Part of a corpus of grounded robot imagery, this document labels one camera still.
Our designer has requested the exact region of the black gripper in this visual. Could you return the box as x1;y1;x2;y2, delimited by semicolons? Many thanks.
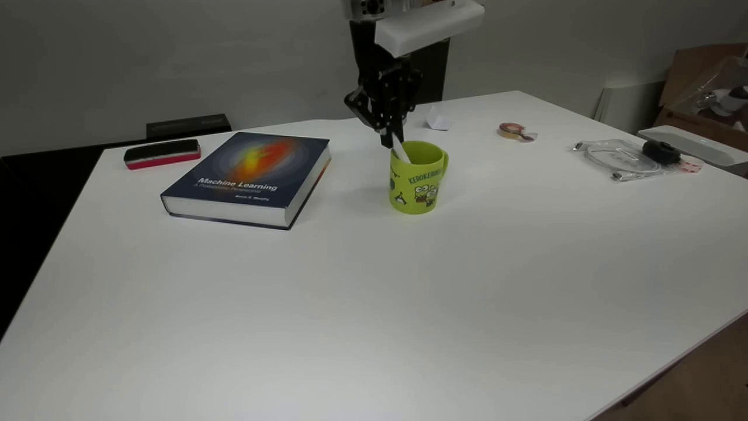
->
344;60;421;147

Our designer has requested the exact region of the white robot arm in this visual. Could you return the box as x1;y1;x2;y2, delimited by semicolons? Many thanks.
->
340;0;483;147

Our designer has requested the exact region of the yellow-green printed mug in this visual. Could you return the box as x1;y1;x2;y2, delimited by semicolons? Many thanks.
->
387;140;449;216

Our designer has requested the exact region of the crumpled white paper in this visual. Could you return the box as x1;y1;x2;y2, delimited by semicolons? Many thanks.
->
424;113;449;131

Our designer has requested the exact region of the blue machine learning book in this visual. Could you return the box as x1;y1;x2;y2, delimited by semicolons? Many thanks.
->
161;133;331;230

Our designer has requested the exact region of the black chair back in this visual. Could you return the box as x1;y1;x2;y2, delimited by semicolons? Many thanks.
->
145;115;230;140

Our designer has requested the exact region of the white bin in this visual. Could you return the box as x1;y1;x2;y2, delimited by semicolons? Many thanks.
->
593;80;664;133

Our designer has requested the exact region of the black and red eraser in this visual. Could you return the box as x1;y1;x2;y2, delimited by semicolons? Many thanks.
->
123;137;201;171

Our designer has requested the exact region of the cardboard box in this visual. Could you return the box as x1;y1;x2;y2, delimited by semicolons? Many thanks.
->
657;41;748;151

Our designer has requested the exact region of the clear bag with cable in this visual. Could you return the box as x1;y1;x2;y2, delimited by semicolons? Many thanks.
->
572;137;664;183

